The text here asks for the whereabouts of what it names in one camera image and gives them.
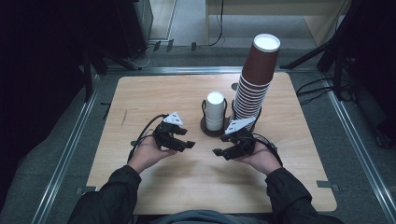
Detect person's left hand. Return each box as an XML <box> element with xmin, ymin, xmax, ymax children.
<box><xmin>127</xmin><ymin>134</ymin><xmax>178</xmax><ymax>175</ymax></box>

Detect dark cabinet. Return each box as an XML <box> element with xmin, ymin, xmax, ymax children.
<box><xmin>114</xmin><ymin>0</ymin><xmax>154</xmax><ymax>61</ymax></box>

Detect aluminium floor rail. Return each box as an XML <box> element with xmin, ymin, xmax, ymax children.
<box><xmin>322</xmin><ymin>76</ymin><xmax>396</xmax><ymax>224</ymax></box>
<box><xmin>30</xmin><ymin>74</ymin><xmax>101</xmax><ymax>224</ymax></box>
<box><xmin>105</xmin><ymin>65</ymin><xmax>319</xmax><ymax>76</ymax></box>

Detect person's right hand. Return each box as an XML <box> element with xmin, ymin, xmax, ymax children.
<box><xmin>233</xmin><ymin>141</ymin><xmax>283</xmax><ymax>176</ymax></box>

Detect white floor cable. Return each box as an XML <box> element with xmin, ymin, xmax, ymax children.
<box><xmin>128</xmin><ymin>42</ymin><xmax>157</xmax><ymax>71</ymax></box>

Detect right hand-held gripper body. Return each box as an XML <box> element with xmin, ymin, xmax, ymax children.
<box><xmin>224</xmin><ymin>116</ymin><xmax>257</xmax><ymax>156</ymax></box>

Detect brown ripple paper cup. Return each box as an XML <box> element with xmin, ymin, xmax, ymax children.
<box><xmin>241</xmin><ymin>33</ymin><xmax>282</xmax><ymax>86</ymax></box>

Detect black hanging cable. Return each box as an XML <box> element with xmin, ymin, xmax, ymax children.
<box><xmin>206</xmin><ymin>0</ymin><xmax>226</xmax><ymax>49</ymax></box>

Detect black floor cables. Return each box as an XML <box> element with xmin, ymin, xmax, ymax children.
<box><xmin>295</xmin><ymin>77</ymin><xmax>336</xmax><ymax>106</ymax></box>

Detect black tripod stand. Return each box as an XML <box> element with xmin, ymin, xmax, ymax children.
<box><xmin>279</xmin><ymin>0</ymin><xmax>368</xmax><ymax>102</ymax></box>

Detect black metal stand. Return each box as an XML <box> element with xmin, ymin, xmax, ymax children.
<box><xmin>81</xmin><ymin>46</ymin><xmax>109</xmax><ymax>103</ymax></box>

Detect person's grey-blue torso clothing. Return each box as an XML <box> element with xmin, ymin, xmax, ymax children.
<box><xmin>148</xmin><ymin>209</ymin><xmax>266</xmax><ymax>224</ymax></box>

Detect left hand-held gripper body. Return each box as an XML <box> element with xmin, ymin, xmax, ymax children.
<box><xmin>152</xmin><ymin>111</ymin><xmax>185</xmax><ymax>151</ymax></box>

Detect right hand-held gripper cable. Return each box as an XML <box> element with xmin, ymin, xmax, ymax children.
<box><xmin>251</xmin><ymin>133</ymin><xmax>284</xmax><ymax>168</ymax></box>

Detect left hand-held gripper cable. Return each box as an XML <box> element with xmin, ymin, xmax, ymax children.
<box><xmin>127</xmin><ymin>113</ymin><xmax>169</xmax><ymax>163</ymax></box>

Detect hand-held gripper cable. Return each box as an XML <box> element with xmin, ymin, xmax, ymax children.
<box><xmin>127</xmin><ymin>113</ymin><xmax>169</xmax><ymax>163</ymax></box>
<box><xmin>251</xmin><ymin>133</ymin><xmax>284</xmax><ymax>168</ymax></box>

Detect dark double cup holder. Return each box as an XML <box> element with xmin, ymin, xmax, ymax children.
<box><xmin>200</xmin><ymin>97</ymin><xmax>263</xmax><ymax>138</ymax></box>

